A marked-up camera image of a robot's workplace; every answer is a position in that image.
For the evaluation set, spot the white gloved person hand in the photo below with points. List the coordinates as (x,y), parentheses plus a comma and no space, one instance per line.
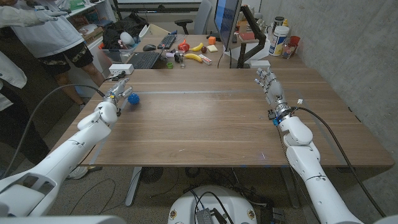
(46,14)

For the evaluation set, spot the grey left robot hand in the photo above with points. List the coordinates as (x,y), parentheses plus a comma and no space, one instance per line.
(118,92)

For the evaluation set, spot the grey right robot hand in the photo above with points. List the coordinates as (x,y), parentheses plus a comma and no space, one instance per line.
(275,91)

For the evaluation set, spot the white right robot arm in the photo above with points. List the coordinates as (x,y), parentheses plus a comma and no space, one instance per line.
(317,180)

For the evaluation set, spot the grey-sleeved person forearm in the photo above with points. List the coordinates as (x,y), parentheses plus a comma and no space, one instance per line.
(15,17)

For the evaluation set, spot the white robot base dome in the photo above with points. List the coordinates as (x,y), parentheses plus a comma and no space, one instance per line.
(186,205)

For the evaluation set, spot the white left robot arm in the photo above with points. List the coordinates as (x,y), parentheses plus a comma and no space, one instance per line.
(59,165)

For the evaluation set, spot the blue spiky stress ball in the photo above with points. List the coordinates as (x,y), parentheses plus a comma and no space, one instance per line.
(134,99)

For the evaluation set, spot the person in white t-shirt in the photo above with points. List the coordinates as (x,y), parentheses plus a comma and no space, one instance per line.
(46,37)

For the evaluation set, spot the white power strip box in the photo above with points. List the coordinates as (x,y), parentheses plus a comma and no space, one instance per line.
(119,68)

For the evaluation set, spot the flat white box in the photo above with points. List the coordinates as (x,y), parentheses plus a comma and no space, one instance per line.
(259,64)

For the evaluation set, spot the clear plastic bin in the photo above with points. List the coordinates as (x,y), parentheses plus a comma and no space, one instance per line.
(116,55)

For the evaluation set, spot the black laptop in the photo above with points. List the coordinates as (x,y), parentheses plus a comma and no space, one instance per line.
(144,60)

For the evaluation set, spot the white shelf unit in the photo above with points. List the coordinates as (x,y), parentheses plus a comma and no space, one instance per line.
(93,9)

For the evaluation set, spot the white plastic canister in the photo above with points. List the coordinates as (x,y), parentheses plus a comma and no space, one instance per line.
(278,40)

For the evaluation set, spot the black computer mouse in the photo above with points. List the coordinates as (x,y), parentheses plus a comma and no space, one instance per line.
(149,48)

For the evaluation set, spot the red cup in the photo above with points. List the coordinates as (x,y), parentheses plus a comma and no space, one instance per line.
(294,40)

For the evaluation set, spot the white rounded object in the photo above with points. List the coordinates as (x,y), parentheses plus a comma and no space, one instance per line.
(127,38)

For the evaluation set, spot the small green cup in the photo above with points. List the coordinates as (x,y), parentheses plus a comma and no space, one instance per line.
(169,65)

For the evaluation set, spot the red book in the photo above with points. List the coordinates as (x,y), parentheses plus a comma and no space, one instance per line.
(247,36)

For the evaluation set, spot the black remote control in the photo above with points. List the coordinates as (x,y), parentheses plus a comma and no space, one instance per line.
(234,38)

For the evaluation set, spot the black backpack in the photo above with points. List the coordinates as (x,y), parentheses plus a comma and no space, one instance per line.
(130,25)

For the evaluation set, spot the yellow bottle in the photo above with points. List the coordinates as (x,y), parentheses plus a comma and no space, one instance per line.
(285,23)

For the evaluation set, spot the small black device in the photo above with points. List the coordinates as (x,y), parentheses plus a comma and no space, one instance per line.
(178,57)

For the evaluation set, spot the small clear glass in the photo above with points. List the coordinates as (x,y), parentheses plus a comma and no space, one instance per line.
(182,63)

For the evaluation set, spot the dark-lidded jar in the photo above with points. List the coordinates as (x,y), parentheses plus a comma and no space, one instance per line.
(278,21)

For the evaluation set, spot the black keyboard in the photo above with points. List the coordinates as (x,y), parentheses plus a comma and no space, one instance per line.
(167,40)

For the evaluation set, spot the pale yellow block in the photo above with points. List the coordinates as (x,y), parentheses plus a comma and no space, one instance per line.
(212,48)

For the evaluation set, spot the red and white candy box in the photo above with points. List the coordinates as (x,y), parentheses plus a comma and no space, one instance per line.
(205,59)

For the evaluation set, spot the red toy pepper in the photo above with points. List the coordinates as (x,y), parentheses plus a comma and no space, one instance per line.
(183,46)

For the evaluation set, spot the orange cube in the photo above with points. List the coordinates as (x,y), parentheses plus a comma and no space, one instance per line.
(212,40)

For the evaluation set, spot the dark red plum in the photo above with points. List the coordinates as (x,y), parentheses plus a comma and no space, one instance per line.
(204,49)

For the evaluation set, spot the large yellow banana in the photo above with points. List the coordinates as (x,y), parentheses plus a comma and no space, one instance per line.
(193,57)

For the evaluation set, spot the black computer monitor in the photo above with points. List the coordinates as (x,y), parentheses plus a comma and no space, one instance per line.
(225,21)

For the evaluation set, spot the round black floor fan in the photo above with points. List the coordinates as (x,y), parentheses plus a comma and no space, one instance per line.
(151,175)

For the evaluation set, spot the small yellow banana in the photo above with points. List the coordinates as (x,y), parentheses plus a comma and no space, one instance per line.
(197,47)

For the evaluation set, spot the grey table leg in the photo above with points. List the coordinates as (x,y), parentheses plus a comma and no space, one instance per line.
(290,186)
(133,186)

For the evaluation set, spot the grey office chair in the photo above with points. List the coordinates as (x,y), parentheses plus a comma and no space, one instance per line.
(202,15)

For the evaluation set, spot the person in black trousers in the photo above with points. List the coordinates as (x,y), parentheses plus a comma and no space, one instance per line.
(12,130)

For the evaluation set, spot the black floor power strip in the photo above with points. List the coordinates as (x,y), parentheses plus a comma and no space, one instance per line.
(273,215)

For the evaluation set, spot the grey finned module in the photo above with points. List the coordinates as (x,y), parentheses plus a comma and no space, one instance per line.
(204,216)

